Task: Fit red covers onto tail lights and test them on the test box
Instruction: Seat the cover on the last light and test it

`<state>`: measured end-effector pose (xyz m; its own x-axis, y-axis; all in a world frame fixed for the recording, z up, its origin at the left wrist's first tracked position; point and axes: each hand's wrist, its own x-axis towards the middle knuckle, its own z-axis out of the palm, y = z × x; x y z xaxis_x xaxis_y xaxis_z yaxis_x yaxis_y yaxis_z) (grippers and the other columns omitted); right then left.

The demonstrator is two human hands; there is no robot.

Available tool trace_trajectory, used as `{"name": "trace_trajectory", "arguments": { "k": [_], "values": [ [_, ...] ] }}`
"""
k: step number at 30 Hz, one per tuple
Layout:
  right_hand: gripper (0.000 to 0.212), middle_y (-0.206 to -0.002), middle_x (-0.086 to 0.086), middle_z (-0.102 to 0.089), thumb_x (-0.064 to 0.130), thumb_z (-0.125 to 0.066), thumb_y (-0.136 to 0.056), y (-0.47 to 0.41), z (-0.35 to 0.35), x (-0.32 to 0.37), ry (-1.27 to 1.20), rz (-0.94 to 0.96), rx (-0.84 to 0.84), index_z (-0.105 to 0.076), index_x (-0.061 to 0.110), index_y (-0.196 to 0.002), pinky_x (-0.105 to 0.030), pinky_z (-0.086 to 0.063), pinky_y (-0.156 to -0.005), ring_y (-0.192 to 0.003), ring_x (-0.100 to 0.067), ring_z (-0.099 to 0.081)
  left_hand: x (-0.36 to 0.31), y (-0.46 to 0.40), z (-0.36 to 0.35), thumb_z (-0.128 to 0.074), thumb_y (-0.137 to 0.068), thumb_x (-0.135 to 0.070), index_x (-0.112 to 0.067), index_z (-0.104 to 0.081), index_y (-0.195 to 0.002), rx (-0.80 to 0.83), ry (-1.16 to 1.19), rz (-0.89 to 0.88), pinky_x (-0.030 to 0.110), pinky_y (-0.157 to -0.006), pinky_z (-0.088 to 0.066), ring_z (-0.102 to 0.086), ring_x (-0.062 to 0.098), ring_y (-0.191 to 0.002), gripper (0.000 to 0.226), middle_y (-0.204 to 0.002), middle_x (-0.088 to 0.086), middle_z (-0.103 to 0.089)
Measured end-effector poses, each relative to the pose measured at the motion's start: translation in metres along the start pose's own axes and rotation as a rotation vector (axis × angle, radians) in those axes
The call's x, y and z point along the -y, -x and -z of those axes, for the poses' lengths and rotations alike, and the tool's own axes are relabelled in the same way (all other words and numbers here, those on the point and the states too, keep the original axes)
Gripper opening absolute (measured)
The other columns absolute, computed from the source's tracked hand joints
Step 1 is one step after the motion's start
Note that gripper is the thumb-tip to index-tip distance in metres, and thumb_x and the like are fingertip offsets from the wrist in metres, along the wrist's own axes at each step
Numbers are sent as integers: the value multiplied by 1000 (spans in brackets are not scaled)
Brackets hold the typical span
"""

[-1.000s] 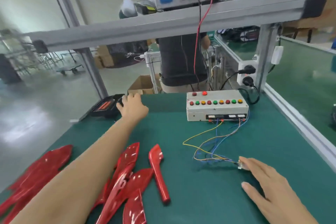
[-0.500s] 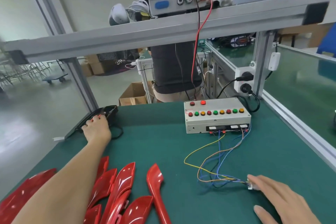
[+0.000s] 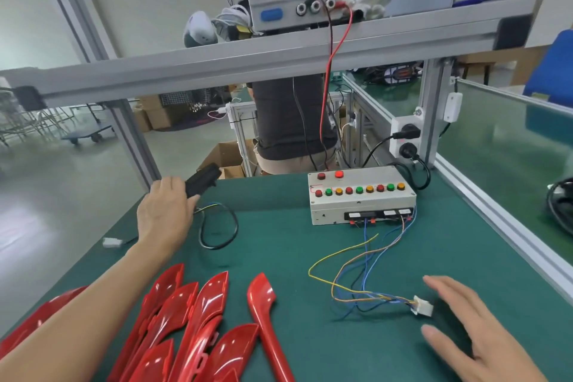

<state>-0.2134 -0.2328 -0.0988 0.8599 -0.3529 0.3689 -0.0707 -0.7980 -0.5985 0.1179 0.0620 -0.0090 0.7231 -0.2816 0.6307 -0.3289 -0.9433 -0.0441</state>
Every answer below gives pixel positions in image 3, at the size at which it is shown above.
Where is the person's left hand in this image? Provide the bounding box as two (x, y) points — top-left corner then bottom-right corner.
(136, 175), (202, 253)

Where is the person's right hand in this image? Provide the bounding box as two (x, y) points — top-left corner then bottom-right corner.
(419, 274), (549, 382)

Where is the black tail light assembly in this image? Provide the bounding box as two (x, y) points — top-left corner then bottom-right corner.
(101, 162), (241, 250)
(546, 175), (573, 237)

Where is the coloured wire harness with connector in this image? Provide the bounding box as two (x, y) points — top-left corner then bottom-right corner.
(309, 207), (435, 320)

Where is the person's left forearm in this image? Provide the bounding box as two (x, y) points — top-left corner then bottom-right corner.
(0, 238), (180, 382)

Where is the low open cardboard carton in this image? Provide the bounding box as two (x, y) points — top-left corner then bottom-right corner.
(197, 140), (256, 180)

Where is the large cardboard box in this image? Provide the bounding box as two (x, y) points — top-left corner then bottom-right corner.
(134, 95), (175, 132)

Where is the flat platform trolley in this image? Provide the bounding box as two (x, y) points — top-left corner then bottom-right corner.
(61, 104), (116, 146)

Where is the white metal stand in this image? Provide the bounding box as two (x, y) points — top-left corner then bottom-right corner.
(226, 100), (261, 177)

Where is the black mesh basket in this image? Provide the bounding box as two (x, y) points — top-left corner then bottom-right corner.
(156, 89), (229, 114)

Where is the pile of red lens covers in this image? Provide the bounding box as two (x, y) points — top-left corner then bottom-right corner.
(0, 263), (297, 382)

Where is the group of metal chairs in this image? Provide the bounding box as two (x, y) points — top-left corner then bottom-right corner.
(0, 86), (55, 147)

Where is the beige test button box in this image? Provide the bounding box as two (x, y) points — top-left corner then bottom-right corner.
(307, 165), (418, 226)

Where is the white cloth bundle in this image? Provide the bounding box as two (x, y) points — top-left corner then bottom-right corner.
(183, 3), (256, 47)

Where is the white power strip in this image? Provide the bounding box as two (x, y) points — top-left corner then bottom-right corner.
(389, 109), (426, 164)

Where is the blue plastic crate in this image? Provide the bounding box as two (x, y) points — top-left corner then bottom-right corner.
(523, 28), (573, 110)

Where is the aluminium workstation frame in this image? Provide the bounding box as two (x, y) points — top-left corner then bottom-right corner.
(0, 0), (543, 190)

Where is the red power cable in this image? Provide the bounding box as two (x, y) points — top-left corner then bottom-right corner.
(319, 0), (361, 168)

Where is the white switch box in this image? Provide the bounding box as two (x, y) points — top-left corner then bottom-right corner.
(443, 91), (464, 123)

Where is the black power cable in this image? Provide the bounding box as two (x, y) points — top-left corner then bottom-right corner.
(326, 3), (340, 168)

